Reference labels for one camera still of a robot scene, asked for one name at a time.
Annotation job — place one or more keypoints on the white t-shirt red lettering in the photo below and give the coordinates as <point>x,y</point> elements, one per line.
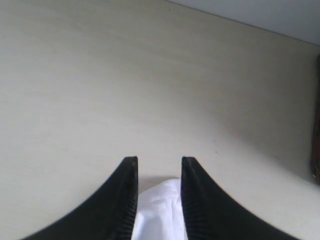
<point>159,213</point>

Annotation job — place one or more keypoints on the dark brown wicker basket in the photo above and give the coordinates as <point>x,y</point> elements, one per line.
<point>315,141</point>

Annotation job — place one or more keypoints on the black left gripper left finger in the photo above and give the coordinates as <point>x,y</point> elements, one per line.
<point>108,214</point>

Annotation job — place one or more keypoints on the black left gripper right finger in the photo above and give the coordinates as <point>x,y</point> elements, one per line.
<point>262,205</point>

